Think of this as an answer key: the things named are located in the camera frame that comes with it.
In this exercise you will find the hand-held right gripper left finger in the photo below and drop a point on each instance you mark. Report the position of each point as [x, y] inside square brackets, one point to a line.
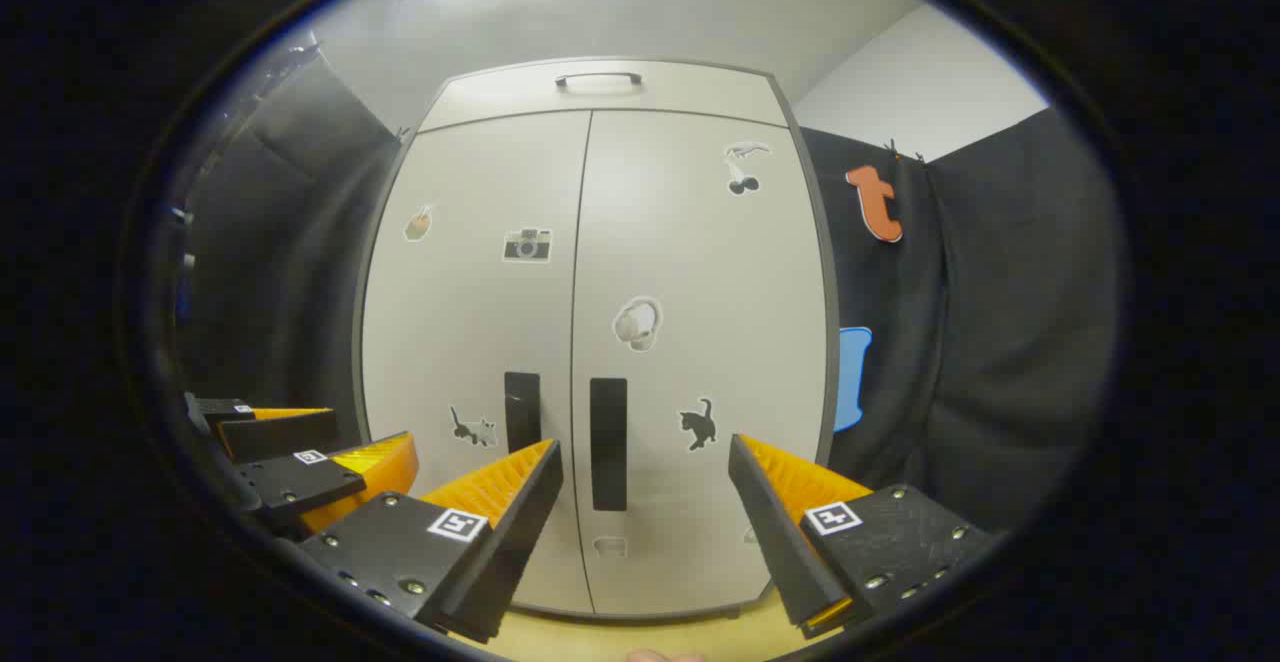
[520, 542]

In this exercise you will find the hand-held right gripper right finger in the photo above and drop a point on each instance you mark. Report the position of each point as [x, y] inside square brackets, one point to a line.
[770, 532]

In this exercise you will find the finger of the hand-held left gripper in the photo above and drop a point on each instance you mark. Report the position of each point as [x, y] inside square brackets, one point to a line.
[300, 482]
[275, 432]

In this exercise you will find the grey cabinet door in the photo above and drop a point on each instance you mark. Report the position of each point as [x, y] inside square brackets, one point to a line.
[470, 322]
[700, 282]

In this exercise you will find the grey double-door shoe cabinet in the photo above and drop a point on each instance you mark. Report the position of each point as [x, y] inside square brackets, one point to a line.
[500, 97]

